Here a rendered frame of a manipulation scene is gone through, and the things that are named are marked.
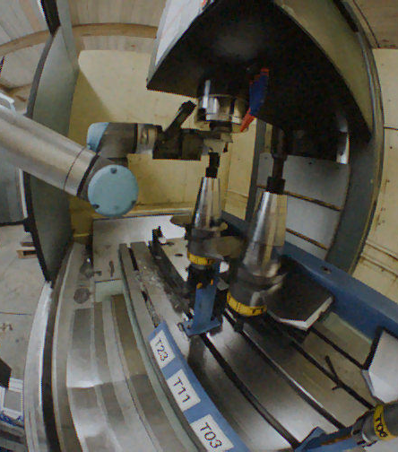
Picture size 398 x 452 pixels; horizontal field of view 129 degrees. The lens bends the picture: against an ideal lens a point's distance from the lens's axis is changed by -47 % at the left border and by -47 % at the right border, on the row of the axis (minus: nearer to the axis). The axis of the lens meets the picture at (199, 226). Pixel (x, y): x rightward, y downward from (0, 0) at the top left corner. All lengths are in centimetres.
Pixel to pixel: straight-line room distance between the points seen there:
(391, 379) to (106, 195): 34
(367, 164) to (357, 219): 21
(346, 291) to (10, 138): 43
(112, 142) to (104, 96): 116
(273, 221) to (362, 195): 64
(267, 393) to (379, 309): 33
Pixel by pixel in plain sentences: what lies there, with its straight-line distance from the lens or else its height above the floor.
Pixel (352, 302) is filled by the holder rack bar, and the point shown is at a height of 122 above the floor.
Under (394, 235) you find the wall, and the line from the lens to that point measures 112.
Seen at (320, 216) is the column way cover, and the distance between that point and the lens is 78.
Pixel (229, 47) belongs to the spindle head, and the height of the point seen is 154.
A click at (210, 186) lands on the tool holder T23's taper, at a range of 23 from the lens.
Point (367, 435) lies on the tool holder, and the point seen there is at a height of 115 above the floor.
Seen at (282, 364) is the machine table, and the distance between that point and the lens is 51.
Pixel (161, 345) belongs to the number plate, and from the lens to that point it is 43.
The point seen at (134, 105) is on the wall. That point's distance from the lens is 152.
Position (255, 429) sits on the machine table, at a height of 90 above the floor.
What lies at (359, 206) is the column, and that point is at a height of 127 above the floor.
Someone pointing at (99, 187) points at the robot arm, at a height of 128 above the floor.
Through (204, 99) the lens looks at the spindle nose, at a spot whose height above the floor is 148.
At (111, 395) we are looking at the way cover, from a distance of 59.
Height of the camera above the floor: 131
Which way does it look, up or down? 20 degrees down
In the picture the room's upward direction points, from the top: 5 degrees clockwise
